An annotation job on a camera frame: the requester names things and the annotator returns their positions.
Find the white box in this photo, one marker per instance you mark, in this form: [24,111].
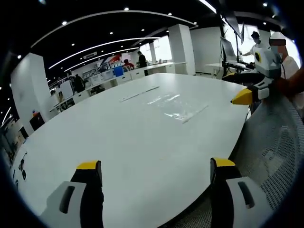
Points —
[66,90]

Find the small black device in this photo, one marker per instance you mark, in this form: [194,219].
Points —
[23,164]
[24,175]
[14,173]

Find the black monitor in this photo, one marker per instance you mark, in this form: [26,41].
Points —
[232,21]
[228,50]

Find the blue box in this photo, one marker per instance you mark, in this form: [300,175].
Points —
[118,71]

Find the black cabinet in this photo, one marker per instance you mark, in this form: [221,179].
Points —
[36,122]

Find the long white counter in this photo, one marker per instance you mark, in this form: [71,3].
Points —
[135,72]

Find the black monitor desk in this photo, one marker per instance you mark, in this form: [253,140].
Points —
[235,64]

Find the clear food packaging bag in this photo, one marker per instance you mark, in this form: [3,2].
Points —
[180,111]

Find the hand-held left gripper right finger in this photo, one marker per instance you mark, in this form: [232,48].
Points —
[235,202]

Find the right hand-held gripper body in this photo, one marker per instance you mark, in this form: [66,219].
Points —
[268,64]

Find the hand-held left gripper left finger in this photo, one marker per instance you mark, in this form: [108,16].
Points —
[71,202]

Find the small orange item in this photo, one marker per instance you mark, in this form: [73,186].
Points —
[35,112]

